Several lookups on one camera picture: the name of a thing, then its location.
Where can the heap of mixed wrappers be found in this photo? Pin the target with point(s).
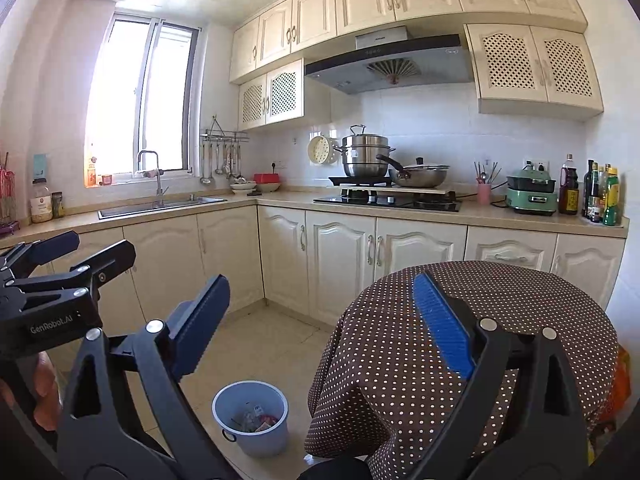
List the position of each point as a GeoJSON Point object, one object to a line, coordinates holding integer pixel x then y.
{"type": "Point", "coordinates": [255, 420]}

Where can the pink utensil cup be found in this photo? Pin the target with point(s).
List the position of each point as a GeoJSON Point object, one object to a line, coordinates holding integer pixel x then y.
{"type": "Point", "coordinates": [484, 195]}

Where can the small amber bottle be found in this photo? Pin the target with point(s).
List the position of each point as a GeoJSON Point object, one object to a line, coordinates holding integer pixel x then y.
{"type": "Point", "coordinates": [91, 172]}

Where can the green electric cooker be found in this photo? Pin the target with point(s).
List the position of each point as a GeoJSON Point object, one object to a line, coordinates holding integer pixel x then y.
{"type": "Point", "coordinates": [530, 202]}

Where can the sliding kitchen window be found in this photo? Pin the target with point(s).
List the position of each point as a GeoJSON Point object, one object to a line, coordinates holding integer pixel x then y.
{"type": "Point", "coordinates": [150, 95]}

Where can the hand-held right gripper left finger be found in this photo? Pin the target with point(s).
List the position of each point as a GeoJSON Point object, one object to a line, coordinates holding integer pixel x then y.
{"type": "Point", "coordinates": [200, 320]}

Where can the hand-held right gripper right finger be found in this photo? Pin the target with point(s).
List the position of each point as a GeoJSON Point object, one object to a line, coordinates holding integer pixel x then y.
{"type": "Point", "coordinates": [445, 325]}

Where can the small dark spice jar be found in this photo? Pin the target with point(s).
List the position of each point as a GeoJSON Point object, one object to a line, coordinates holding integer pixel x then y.
{"type": "Point", "coordinates": [58, 205]}

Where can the stainless steamer pot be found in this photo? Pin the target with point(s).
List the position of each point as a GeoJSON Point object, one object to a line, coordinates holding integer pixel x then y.
{"type": "Point", "coordinates": [365, 160]}

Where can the light blue plastic bucket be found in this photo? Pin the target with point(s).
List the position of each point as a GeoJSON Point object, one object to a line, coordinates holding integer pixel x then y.
{"type": "Point", "coordinates": [260, 440]}

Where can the beige stone countertop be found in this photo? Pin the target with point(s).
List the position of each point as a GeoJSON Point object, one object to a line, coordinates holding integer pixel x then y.
{"type": "Point", "coordinates": [280, 202]}

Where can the white bowl stack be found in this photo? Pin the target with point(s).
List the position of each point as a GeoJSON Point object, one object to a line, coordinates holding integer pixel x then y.
{"type": "Point", "coordinates": [242, 188]}

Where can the brown polka dot tablecloth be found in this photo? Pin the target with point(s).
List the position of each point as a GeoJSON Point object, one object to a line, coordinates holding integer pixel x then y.
{"type": "Point", "coordinates": [390, 360]}

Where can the metal wall utensil rack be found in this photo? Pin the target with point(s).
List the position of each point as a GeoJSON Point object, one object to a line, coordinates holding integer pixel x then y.
{"type": "Point", "coordinates": [225, 135]}

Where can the clear amber seasoning bottle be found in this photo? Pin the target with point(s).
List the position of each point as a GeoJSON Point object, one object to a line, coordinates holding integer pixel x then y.
{"type": "Point", "coordinates": [602, 185]}

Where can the grey range hood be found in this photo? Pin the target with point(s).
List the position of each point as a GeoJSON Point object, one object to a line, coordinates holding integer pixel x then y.
{"type": "Point", "coordinates": [425, 60]}

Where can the clear jar white label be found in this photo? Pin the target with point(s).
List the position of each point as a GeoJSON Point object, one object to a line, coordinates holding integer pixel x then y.
{"type": "Point", "coordinates": [41, 207]}

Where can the stainless steel sink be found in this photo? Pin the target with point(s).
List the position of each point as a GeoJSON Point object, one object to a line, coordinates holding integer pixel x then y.
{"type": "Point", "coordinates": [150, 209]}

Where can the steel kitchen faucet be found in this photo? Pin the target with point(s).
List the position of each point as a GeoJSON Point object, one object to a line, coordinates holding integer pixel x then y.
{"type": "Point", "coordinates": [159, 190]}

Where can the person's left hand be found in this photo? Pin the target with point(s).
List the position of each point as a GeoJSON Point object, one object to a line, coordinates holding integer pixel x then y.
{"type": "Point", "coordinates": [49, 395]}

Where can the large dark oil bottle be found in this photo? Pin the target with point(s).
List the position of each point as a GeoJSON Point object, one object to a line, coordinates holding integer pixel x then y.
{"type": "Point", "coordinates": [568, 195]}

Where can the teal wall card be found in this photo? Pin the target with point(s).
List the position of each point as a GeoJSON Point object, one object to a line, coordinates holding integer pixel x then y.
{"type": "Point", "coordinates": [40, 166]}

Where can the black induction cooker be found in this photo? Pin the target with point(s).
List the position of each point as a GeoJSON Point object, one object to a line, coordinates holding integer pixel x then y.
{"type": "Point", "coordinates": [350, 180]}

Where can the row of hanging metal utensils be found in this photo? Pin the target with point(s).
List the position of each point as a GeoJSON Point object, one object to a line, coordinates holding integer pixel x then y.
{"type": "Point", "coordinates": [205, 179]}

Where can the black glass gas stove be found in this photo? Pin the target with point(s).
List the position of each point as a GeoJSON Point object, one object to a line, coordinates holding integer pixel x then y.
{"type": "Point", "coordinates": [400, 203]}

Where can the orange plastic bag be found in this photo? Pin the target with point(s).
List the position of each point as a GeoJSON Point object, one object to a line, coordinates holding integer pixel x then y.
{"type": "Point", "coordinates": [617, 385]}

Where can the light wooden board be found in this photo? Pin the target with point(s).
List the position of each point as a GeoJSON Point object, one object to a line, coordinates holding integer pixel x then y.
{"type": "Point", "coordinates": [435, 190]}

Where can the white ceramic bowl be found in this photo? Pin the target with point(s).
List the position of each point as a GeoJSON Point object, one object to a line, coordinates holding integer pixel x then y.
{"type": "Point", "coordinates": [269, 188]}

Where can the bundle of chopsticks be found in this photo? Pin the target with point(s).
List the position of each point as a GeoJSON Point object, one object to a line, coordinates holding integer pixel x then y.
{"type": "Point", "coordinates": [484, 175]}

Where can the dark labelled sauce bottle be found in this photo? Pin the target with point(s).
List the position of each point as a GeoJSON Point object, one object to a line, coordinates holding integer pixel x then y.
{"type": "Point", "coordinates": [594, 205]}

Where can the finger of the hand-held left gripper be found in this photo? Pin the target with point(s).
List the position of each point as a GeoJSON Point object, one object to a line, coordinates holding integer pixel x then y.
{"type": "Point", "coordinates": [112, 260]}
{"type": "Point", "coordinates": [50, 246]}

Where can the cream lattice door wall cabinet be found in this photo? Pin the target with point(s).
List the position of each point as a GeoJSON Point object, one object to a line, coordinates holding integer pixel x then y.
{"type": "Point", "coordinates": [272, 95]}
{"type": "Point", "coordinates": [505, 67]}

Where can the green yellow plastic bottle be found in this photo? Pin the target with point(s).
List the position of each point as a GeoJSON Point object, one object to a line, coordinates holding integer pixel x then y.
{"type": "Point", "coordinates": [612, 205]}

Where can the small red jar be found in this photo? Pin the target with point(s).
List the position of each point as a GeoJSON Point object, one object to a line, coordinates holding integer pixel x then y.
{"type": "Point", "coordinates": [106, 179]}

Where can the white wall socket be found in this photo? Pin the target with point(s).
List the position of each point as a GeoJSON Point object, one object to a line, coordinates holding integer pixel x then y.
{"type": "Point", "coordinates": [277, 164]}
{"type": "Point", "coordinates": [535, 164]}

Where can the cream lower kitchen cabinets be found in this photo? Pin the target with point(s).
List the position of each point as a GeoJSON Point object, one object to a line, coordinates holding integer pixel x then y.
{"type": "Point", "coordinates": [340, 260]}

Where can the cream perforated steamer tray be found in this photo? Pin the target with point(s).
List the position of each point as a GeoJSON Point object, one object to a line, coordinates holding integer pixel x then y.
{"type": "Point", "coordinates": [320, 150]}

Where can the black glass sauce bottle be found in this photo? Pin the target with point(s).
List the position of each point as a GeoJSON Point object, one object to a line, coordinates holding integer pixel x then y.
{"type": "Point", "coordinates": [587, 190]}

